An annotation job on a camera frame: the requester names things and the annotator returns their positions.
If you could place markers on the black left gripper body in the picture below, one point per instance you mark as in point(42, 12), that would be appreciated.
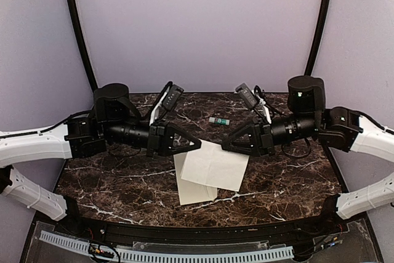
point(156, 139)

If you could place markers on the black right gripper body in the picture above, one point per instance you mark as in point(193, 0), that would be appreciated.
point(265, 136)

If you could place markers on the green white glue stick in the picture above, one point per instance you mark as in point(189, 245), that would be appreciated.
point(220, 121)

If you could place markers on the white spare paper sheet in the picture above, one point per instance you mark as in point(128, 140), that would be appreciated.
point(211, 166)

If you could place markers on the beige paper envelope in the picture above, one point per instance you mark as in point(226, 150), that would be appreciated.
point(190, 192)

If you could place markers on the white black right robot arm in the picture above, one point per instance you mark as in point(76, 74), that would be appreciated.
point(338, 127)

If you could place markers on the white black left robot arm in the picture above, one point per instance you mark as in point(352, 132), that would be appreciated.
point(113, 119)

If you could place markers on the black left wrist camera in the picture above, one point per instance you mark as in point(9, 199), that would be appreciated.
point(165, 102)

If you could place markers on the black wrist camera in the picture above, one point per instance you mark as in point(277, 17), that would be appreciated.
point(165, 102)
point(254, 102)

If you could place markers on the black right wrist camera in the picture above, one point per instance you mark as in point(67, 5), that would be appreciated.
point(254, 102)

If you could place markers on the white slotted cable duct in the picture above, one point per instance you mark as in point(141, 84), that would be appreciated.
point(149, 254)

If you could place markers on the black front table rail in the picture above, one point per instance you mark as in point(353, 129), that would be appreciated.
point(298, 232)

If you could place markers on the black right frame post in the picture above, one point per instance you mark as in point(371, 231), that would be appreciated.
point(317, 37)

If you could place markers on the black frame post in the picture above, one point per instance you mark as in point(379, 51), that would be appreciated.
point(82, 48)
point(317, 37)

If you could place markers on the black left frame post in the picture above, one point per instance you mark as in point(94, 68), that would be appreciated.
point(82, 48)

